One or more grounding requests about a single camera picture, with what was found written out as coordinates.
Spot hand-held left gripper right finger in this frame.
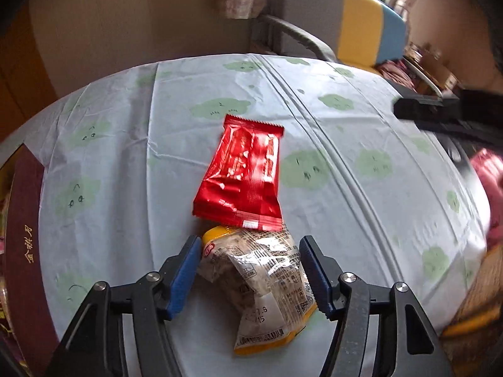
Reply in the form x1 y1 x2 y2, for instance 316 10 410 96
299 236 456 377

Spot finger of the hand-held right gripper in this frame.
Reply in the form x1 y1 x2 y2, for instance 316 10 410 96
394 93 462 128

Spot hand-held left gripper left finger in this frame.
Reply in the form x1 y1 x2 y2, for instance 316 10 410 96
45 235 203 377

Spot clear yellow-edged snack packet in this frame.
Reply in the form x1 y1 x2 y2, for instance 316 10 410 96
196 225 318 356

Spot gold-lined gift box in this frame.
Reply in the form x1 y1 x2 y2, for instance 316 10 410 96
0 141 46 377

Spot cardboard box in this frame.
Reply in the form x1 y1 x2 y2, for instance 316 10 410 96
420 53 458 87

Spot dark red patterned cloth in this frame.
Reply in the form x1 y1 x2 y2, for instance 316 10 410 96
377 60 417 87

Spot pink patterned cloth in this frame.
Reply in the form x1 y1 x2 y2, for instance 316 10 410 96
469 149 503 244

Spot light blue cloud-print tablecloth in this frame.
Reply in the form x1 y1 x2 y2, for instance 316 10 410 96
24 54 492 377

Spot long red snack packet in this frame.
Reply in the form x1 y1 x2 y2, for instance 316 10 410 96
192 114 285 232

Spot grey yellow blue armchair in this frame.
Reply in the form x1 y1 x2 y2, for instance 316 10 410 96
251 0 407 67

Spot brown woven stool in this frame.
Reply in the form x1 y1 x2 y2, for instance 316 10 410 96
440 243 503 362

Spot orange wooden wardrobe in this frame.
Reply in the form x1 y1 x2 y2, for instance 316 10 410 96
0 4 59 142

